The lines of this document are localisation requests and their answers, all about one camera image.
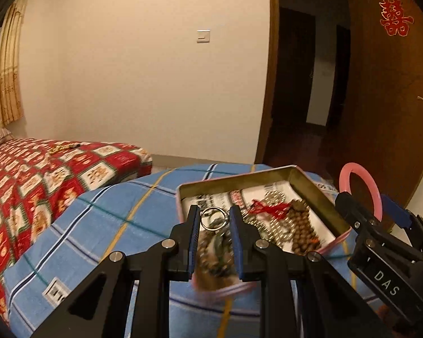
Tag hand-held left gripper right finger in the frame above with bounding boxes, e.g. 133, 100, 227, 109
229, 205, 388, 338

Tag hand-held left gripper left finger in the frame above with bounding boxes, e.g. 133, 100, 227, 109
32, 205, 201, 338

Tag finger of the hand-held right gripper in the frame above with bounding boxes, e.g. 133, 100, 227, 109
335, 192, 382, 235
380, 194, 423, 260

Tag dark mixed bead bracelet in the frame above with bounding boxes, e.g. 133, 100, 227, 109
194, 229, 239, 290

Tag silver metal ring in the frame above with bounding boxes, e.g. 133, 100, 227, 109
200, 206, 230, 232

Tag pink bangle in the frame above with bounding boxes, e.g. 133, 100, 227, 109
339, 161, 384, 226

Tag brown wooden bead bracelet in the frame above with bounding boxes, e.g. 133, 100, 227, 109
285, 199, 320, 256

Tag pink tin box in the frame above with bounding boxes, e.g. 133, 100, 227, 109
175, 164, 353, 294

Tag white cloth label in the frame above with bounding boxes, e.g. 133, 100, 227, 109
312, 178, 341, 194
42, 277, 71, 305

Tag newspaper lining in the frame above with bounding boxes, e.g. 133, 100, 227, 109
182, 181, 340, 251

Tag blue plaid cloth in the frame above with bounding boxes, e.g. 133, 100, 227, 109
3, 163, 385, 338

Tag brown wooden door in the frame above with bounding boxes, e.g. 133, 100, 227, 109
341, 0, 423, 216

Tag dark hallway door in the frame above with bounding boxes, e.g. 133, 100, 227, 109
273, 7, 316, 128

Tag red printed blanket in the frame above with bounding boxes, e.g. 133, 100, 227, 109
0, 137, 153, 329

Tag red paper door decoration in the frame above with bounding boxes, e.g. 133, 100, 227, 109
378, 0, 413, 37

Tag yellow patterned curtain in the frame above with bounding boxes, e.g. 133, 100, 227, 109
0, 0, 31, 126

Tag pink white bead bracelet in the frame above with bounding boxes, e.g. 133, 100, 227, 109
229, 190, 249, 216

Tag red cord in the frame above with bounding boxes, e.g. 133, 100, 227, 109
248, 199, 292, 219

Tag silver ball bead chain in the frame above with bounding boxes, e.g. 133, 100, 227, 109
245, 190, 297, 253

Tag brown wooden door frame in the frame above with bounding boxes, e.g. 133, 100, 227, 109
255, 0, 281, 164

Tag gold chain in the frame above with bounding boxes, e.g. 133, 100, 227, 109
48, 143, 81, 155

